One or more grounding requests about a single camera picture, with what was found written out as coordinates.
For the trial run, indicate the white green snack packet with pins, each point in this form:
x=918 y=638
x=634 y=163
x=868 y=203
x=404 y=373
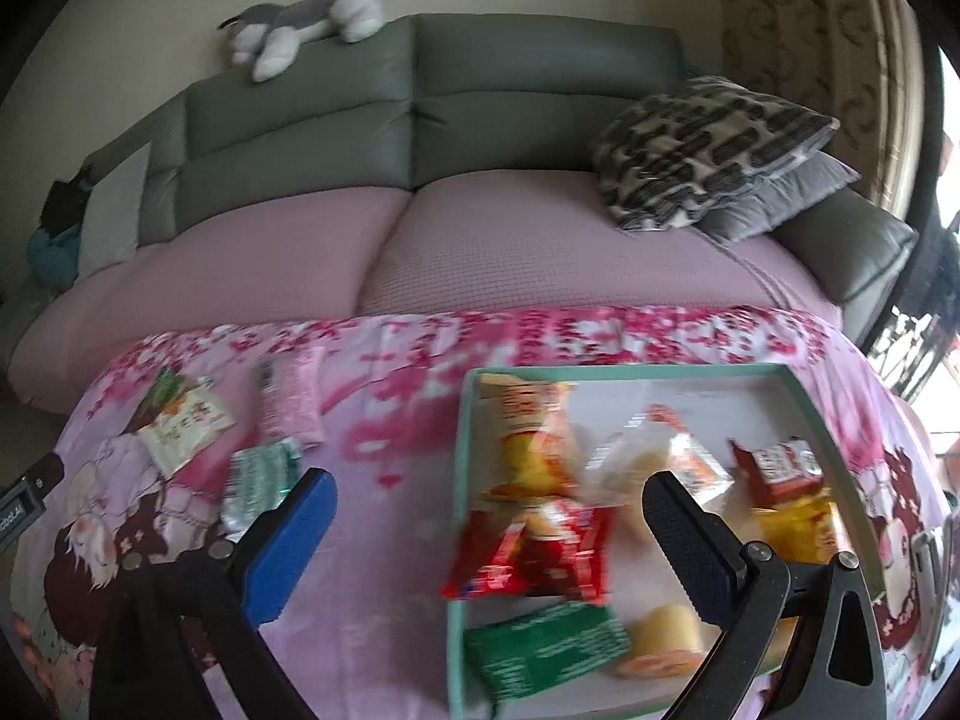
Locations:
x=184 y=424

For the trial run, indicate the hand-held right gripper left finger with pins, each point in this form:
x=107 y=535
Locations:
x=292 y=540

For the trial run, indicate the black and cream patterned pillow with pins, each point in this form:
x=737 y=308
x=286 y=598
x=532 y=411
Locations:
x=697 y=142

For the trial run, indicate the black bag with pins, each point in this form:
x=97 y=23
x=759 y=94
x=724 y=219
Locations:
x=64 y=202

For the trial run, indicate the white cushion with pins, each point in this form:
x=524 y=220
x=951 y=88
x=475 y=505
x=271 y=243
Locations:
x=112 y=217

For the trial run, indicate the grey sofa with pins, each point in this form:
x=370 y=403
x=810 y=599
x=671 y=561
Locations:
x=525 y=82

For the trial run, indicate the teal cloth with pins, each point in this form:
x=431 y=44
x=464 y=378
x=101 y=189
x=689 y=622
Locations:
x=52 y=259

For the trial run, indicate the grey pillow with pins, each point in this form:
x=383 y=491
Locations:
x=787 y=199

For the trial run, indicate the large yellow bread packet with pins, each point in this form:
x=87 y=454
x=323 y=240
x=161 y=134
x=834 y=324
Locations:
x=802 y=525

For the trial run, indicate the pink printed blanket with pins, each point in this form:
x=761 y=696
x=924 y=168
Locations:
x=390 y=540

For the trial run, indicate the clear packet with orange cake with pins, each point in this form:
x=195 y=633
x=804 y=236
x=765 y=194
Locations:
x=664 y=637

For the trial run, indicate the clear packet with white bun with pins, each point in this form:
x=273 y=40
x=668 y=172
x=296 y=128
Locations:
x=637 y=457

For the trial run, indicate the red snack packet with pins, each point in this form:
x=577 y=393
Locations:
x=540 y=555

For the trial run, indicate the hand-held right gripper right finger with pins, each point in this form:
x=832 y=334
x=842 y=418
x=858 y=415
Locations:
x=690 y=547

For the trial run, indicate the pink snack packet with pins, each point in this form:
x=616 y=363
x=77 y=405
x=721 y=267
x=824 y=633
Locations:
x=289 y=397

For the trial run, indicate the orange long cake packet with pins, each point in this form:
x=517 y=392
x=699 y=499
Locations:
x=525 y=435

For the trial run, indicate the white tray with teal rim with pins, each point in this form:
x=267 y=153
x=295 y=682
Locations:
x=720 y=409

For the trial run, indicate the pink sofa cover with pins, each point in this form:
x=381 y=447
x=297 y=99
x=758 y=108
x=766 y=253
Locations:
x=300 y=255

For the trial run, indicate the beige patterned curtain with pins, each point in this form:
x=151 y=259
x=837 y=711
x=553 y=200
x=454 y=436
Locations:
x=825 y=30

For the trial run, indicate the grey and white plush toy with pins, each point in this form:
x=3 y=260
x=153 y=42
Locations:
x=300 y=22

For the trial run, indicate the cow print biscuit packet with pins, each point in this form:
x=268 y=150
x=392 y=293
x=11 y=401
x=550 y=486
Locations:
x=776 y=469

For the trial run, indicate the green and silver snack packet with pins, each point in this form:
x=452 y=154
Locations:
x=259 y=480

